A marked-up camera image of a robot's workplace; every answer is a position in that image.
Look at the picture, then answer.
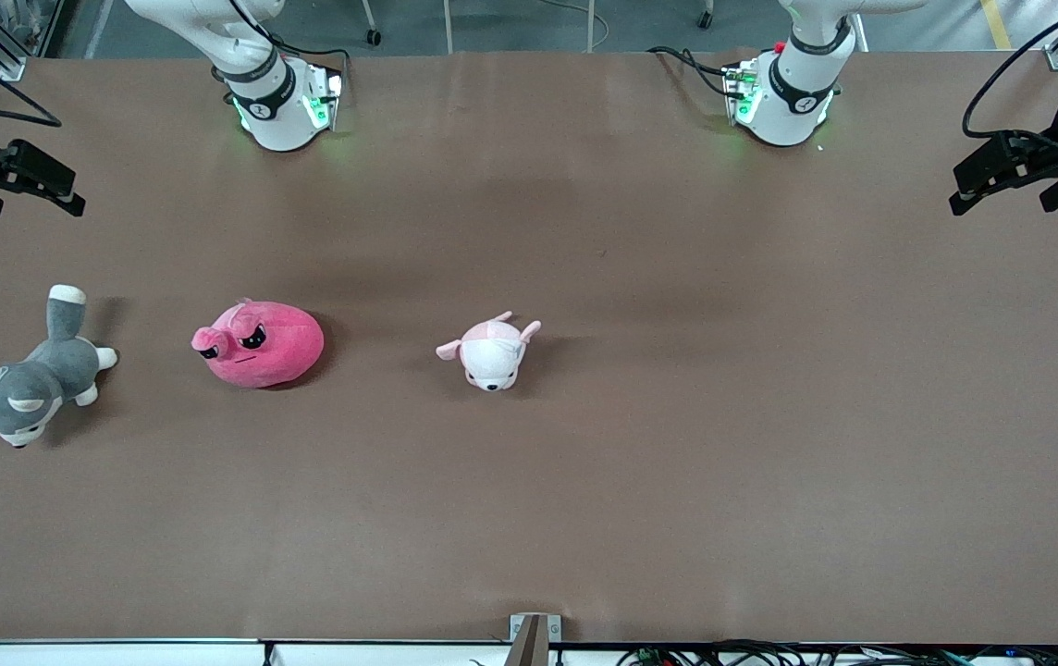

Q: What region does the black cable tangle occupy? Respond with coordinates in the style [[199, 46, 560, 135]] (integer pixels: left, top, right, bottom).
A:
[[617, 638, 1058, 666]]

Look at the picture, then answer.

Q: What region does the black right base cable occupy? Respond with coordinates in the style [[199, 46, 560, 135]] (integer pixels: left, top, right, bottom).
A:
[[265, 35, 351, 93]]

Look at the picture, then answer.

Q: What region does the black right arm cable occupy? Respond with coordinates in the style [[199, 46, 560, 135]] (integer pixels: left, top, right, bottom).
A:
[[0, 51, 63, 129]]

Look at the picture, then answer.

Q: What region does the white table edge rail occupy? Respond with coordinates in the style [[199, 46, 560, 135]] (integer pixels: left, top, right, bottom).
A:
[[0, 638, 1058, 666]]

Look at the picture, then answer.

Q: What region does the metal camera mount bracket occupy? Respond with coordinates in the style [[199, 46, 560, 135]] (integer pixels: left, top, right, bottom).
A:
[[510, 613, 562, 666]]

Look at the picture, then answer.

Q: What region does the magenta round plush toy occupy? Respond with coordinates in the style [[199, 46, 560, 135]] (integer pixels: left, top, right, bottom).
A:
[[191, 298, 326, 389]]

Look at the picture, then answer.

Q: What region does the grey white husky plush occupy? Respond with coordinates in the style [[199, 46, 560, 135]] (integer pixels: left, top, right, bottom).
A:
[[0, 284, 119, 450]]

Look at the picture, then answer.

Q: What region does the black base cable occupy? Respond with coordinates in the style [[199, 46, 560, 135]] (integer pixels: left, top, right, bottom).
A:
[[265, 35, 351, 93], [647, 44, 744, 101]]

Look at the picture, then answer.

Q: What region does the black left base cable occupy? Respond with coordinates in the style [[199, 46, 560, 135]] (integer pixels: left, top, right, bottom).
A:
[[647, 44, 744, 101]]

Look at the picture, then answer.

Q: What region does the white pink dog plush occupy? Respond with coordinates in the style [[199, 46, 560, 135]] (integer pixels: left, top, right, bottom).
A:
[[436, 312, 543, 393]]

